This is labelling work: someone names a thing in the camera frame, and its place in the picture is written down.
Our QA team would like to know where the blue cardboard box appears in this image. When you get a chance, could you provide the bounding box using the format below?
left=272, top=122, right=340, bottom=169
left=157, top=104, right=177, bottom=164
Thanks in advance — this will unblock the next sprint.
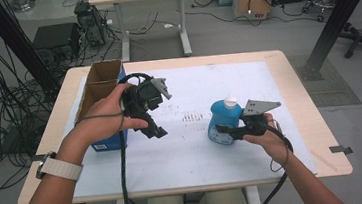
left=68, top=57, right=134, bottom=155

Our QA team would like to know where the person's left hand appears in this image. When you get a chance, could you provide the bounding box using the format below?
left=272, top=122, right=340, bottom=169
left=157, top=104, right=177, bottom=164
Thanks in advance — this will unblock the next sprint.
left=49, top=80, right=153, bottom=167

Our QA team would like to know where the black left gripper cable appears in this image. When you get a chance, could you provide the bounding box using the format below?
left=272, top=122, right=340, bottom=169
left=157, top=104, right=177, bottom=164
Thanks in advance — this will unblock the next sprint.
left=110, top=71, right=167, bottom=204

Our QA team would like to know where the grey right wrist cord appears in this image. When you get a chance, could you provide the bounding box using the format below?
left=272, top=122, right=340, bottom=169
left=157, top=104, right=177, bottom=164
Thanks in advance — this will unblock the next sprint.
left=266, top=131, right=292, bottom=175

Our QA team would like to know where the black tape strip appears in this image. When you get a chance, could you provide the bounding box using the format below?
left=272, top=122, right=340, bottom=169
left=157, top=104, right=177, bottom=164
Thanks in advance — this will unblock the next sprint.
left=328, top=144, right=355, bottom=157

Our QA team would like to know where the white band wristwatch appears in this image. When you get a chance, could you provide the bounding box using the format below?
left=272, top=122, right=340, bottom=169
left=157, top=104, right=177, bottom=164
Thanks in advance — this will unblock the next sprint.
left=33, top=148, right=86, bottom=186

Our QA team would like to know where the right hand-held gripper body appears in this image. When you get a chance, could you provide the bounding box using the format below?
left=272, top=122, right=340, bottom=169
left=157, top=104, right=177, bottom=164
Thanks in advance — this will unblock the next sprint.
left=233, top=95, right=286, bottom=142

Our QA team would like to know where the blue bottle with white cap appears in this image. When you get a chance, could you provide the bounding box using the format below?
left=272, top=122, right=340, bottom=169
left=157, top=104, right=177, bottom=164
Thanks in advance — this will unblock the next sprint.
left=204, top=94, right=246, bottom=148

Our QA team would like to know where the grey left wrist cord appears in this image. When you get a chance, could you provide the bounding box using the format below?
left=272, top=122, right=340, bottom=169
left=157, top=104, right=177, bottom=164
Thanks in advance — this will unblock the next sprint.
left=74, top=110, right=127, bottom=135

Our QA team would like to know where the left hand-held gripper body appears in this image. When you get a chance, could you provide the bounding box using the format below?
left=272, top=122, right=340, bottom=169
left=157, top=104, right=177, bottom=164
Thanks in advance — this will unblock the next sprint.
left=119, top=76, right=175, bottom=122

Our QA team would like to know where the brown cardboard box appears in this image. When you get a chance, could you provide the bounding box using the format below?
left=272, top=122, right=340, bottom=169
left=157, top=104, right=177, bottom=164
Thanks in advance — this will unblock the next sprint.
left=231, top=0, right=274, bottom=24

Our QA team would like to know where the person's right hand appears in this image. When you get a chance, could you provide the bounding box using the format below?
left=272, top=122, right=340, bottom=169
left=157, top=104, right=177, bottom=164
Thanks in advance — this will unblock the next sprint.
left=240, top=111, right=296, bottom=171

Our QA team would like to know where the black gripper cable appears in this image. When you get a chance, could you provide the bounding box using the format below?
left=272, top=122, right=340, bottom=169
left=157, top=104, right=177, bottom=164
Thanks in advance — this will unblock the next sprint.
left=244, top=119, right=300, bottom=204
left=110, top=71, right=167, bottom=204

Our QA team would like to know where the white table mat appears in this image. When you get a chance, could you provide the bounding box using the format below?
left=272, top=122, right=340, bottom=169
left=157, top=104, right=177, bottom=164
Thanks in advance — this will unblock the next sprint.
left=61, top=54, right=319, bottom=199

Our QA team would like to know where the black metal post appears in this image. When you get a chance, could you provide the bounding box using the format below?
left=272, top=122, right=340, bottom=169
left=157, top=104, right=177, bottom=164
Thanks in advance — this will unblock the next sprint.
left=289, top=0, right=362, bottom=84
left=0, top=0, right=63, bottom=107

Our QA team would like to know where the grey wrist cord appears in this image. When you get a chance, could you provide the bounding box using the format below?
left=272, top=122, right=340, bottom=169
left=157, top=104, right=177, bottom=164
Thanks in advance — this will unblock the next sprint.
left=266, top=131, right=292, bottom=175
left=74, top=110, right=127, bottom=135

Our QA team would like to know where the black computer tower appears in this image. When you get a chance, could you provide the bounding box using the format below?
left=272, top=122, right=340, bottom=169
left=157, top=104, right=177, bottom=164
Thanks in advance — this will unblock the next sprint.
left=73, top=0, right=111, bottom=50

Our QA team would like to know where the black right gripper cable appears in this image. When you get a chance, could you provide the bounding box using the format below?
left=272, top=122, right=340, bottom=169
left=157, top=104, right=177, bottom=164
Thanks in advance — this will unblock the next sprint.
left=244, top=119, right=300, bottom=204

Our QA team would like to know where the dark floor mat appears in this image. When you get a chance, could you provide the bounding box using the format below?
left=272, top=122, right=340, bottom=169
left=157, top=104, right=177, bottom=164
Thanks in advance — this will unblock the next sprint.
left=286, top=49, right=362, bottom=112

